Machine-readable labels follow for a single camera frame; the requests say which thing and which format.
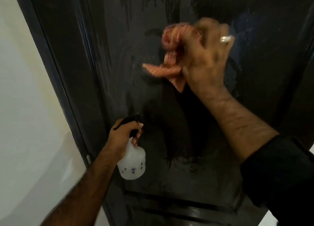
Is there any person's right hand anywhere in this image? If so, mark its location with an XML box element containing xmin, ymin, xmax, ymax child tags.
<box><xmin>181</xmin><ymin>17</ymin><xmax>236</xmax><ymax>101</ymax></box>

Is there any person's left hand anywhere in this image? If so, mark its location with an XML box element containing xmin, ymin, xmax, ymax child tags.
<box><xmin>104</xmin><ymin>118</ymin><xmax>145</xmax><ymax>161</ymax></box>

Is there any white spray bottle black trigger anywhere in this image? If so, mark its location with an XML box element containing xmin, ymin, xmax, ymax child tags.
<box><xmin>113</xmin><ymin>114</ymin><xmax>146</xmax><ymax>181</ymax></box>

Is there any orange checked cloth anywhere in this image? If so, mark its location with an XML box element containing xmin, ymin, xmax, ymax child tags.
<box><xmin>142</xmin><ymin>22</ymin><xmax>204</xmax><ymax>93</ymax></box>

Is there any black wooden door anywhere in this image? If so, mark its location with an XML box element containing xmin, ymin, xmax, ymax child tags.
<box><xmin>24</xmin><ymin>0</ymin><xmax>314</xmax><ymax>226</ymax></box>

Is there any person's left forearm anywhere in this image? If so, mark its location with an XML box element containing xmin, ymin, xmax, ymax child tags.
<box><xmin>40</xmin><ymin>147</ymin><xmax>118</xmax><ymax>226</ymax></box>

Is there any black right sleeve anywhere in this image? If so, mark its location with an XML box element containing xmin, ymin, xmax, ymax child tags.
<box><xmin>240</xmin><ymin>134</ymin><xmax>314</xmax><ymax>226</ymax></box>

